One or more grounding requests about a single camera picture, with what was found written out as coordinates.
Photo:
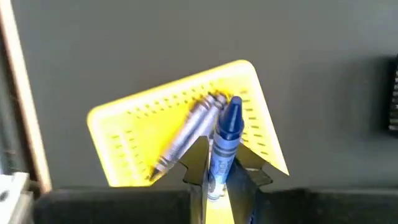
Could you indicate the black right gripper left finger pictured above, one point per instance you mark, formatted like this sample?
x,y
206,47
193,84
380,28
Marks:
x,y
109,207

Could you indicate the yellow plastic basket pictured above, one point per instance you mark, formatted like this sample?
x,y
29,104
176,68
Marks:
x,y
130,137

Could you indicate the blue crayon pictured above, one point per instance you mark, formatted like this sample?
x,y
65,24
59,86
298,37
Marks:
x,y
227,140
210,116
186,130

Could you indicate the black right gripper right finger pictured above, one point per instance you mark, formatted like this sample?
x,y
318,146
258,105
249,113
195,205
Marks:
x,y
311,207

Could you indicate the black table mat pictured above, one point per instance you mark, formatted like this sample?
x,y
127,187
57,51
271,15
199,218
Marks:
x,y
124,37

